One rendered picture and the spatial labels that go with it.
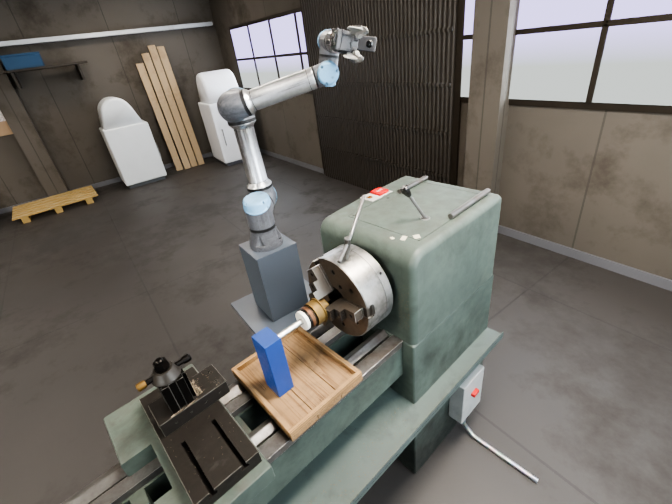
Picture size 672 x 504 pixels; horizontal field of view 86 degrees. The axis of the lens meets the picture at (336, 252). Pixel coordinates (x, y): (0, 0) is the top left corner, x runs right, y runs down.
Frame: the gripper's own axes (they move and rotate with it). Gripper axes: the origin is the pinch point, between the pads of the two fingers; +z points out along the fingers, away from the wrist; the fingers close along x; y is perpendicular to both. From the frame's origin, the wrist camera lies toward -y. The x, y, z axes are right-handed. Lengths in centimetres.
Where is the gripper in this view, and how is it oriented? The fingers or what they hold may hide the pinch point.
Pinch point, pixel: (365, 45)
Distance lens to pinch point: 131.4
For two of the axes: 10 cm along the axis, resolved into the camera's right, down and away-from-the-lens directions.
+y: -9.3, 0.3, -3.6
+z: 3.2, 5.1, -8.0
